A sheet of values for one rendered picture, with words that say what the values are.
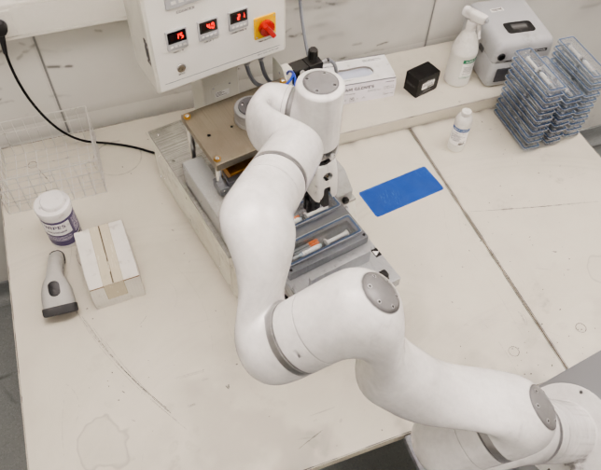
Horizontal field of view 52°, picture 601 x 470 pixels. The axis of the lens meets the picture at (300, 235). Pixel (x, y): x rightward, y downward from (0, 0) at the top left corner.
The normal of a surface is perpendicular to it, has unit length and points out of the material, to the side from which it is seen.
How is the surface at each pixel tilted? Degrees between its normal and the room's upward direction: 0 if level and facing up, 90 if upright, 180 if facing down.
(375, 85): 87
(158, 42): 90
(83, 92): 90
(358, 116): 0
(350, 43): 90
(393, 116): 0
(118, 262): 1
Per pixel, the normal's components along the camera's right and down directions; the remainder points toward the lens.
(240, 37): 0.52, 0.69
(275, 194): 0.52, -0.58
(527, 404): 0.33, -0.60
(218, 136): 0.03, -0.59
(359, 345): -0.01, 0.72
